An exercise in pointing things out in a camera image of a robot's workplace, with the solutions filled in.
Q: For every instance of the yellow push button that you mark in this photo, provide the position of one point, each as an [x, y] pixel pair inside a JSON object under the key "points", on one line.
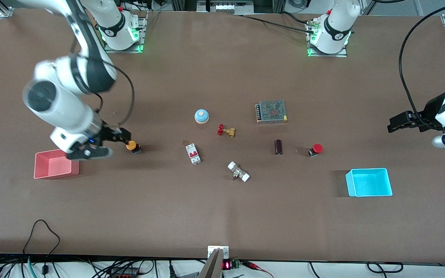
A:
{"points": [[131, 145]]}

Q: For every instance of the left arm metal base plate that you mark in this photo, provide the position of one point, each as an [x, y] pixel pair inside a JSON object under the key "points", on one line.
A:
{"points": [[311, 50]]}

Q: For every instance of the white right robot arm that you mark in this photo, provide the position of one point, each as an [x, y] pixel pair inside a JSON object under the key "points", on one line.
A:
{"points": [[64, 108]]}

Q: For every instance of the metal valve white ends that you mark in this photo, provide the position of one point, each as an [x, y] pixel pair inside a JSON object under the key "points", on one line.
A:
{"points": [[238, 172]]}

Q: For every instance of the metal mesh power supply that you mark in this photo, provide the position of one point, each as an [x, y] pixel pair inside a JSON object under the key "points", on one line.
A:
{"points": [[272, 111]]}

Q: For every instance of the red push button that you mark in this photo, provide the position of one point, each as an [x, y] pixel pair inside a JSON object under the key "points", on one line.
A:
{"points": [[317, 148]]}

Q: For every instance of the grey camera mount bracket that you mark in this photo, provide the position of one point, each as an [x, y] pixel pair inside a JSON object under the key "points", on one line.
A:
{"points": [[214, 266]]}

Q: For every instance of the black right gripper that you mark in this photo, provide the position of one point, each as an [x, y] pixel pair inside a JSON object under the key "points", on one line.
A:
{"points": [[110, 134]]}

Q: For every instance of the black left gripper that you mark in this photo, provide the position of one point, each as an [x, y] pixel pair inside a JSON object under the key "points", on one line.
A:
{"points": [[432, 112]]}

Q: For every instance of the orange power strip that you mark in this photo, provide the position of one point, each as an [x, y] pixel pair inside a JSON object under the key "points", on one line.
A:
{"points": [[126, 275]]}

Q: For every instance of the cyan plastic bin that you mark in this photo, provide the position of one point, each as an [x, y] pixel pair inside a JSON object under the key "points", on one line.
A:
{"points": [[369, 183]]}

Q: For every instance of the dark maroon capacitor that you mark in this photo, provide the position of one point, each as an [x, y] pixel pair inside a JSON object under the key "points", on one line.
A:
{"points": [[278, 147]]}

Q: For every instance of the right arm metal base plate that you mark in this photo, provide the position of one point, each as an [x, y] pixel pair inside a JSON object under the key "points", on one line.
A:
{"points": [[141, 27]]}

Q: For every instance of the pink plastic bin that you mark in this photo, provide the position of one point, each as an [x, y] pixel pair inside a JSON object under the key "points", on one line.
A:
{"points": [[54, 168]]}

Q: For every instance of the grey box white sockets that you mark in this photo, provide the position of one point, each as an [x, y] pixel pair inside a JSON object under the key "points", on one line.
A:
{"points": [[224, 5]]}

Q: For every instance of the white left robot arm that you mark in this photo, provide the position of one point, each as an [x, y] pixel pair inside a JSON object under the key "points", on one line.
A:
{"points": [[334, 34]]}

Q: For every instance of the white circuit breaker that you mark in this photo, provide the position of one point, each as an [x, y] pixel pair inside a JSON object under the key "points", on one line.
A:
{"points": [[193, 153]]}

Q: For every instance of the blue round dome button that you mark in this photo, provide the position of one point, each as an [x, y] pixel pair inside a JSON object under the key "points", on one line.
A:
{"points": [[202, 116]]}

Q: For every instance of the red LED display module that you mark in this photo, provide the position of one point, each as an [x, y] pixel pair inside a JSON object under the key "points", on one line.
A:
{"points": [[226, 265]]}

